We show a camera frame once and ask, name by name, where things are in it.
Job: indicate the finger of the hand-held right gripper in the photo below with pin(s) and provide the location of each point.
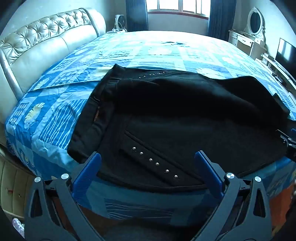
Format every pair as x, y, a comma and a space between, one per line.
286, 139
281, 103

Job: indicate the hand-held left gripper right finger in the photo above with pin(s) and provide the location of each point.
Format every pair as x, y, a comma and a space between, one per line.
208, 171

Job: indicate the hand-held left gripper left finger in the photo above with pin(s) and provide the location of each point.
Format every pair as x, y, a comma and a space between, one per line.
89, 171

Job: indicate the black studded pants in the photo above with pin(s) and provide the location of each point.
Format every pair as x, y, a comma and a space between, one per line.
173, 111

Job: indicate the white television stand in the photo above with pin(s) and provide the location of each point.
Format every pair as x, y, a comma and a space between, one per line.
275, 66

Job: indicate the flat screen television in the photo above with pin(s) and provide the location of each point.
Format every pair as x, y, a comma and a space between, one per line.
286, 54

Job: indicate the blue patterned bedsheet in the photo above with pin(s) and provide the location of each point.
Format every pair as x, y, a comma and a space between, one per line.
57, 115

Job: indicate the white dressing table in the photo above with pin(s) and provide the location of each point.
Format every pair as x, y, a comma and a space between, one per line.
245, 42

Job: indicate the cream nightstand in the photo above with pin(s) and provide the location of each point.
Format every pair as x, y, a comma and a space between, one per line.
13, 183

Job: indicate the white oval vanity mirror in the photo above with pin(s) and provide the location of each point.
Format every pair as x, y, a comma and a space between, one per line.
255, 22

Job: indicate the dark blue curtain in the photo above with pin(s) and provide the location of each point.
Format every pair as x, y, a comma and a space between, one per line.
136, 15
220, 18

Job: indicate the beige tufted headboard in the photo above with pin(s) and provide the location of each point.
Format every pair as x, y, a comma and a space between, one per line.
41, 51

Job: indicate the window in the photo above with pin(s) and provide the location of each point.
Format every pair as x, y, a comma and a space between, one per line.
180, 5

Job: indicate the white box fan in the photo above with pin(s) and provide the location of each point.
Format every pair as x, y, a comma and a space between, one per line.
120, 22

